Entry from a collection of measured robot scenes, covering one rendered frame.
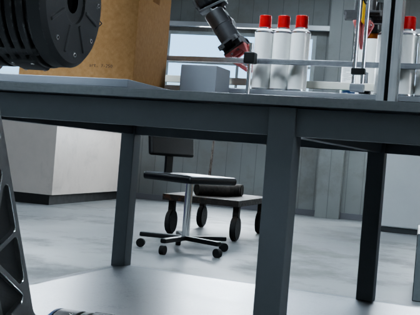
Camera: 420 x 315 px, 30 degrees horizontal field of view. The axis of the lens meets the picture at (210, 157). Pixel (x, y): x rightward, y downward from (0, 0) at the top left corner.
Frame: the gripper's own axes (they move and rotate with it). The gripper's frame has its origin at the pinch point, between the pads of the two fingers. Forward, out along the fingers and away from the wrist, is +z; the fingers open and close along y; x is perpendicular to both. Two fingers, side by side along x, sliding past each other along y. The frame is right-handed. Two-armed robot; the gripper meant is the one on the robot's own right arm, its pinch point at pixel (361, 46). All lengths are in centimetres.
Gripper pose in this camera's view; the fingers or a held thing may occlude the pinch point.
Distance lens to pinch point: 216.3
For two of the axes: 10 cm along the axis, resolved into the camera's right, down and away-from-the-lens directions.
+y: -9.3, -0.9, 3.5
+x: -3.5, -0.3, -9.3
